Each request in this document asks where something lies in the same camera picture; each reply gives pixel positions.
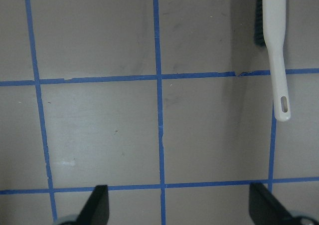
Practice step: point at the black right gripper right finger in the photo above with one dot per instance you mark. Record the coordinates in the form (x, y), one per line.
(265, 209)

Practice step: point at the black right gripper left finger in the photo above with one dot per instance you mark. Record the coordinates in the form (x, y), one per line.
(96, 210)

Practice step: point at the beige hand brush black bristles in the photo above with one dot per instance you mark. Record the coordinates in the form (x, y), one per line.
(270, 30)

